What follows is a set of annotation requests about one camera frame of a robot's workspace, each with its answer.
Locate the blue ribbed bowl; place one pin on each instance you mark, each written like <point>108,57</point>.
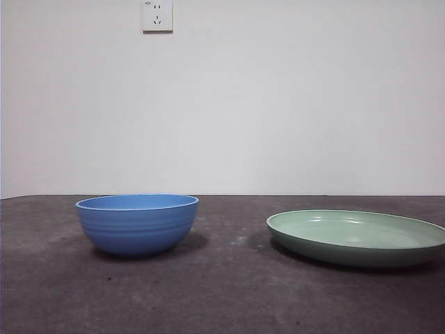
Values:
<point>137,231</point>

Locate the green round plate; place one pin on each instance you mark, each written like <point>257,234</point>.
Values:
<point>351,255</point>

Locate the white wall power socket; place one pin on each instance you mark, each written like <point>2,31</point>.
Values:
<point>157,17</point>

